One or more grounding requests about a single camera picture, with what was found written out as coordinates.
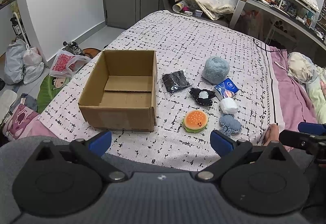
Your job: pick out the black felt star cushion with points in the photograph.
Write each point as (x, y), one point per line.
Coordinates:
(202, 96)

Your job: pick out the cream crumpled blanket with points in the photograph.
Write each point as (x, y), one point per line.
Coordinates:
(303, 70)

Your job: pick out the white desk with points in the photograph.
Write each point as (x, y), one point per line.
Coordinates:
(276, 13)

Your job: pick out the black cloth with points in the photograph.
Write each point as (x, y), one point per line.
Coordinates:
(175, 81)

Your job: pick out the green cartoon floor mat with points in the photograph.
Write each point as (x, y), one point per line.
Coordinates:
(49, 88)

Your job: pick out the open brown cardboard box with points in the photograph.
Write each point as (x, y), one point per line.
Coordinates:
(120, 93)

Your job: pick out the red white plastic bag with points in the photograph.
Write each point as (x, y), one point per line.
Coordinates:
(67, 64)

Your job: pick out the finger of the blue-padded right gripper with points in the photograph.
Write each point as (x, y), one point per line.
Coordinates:
(311, 128)
(312, 144)

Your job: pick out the plush hamburger toy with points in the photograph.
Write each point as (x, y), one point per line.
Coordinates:
(195, 121)

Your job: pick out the paper cup on floor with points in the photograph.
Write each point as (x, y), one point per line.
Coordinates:
(180, 7)

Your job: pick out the blue tissue pack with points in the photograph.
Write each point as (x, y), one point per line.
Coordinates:
(226, 89)

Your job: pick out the white shelf cabinet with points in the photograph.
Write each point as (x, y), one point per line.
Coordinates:
(7, 31)

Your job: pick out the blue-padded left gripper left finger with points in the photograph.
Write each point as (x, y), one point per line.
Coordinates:
(90, 153)

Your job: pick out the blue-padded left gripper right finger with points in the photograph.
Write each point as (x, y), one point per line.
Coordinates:
(231, 154)

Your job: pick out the person's bare foot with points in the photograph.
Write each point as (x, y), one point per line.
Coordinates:
(271, 134)

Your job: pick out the grey plastic garbage bag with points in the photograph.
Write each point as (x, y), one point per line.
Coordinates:
(13, 66)

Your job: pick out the white black patterned bedspread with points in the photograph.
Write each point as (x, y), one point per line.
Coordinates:
(184, 43)

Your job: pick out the blue denim heart cushion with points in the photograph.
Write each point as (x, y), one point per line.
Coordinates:
(229, 125)

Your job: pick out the cream tote bag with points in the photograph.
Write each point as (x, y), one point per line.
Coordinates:
(213, 9)

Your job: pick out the pink cartoon cushion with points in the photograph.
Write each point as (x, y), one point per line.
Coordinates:
(20, 123)

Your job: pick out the white plastic garbage bag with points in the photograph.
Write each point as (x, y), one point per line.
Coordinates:
(33, 65)

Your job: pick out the fluffy light blue hat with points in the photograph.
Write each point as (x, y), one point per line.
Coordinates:
(215, 70)

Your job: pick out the pink bed sheet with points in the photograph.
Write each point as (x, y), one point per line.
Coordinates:
(295, 105)

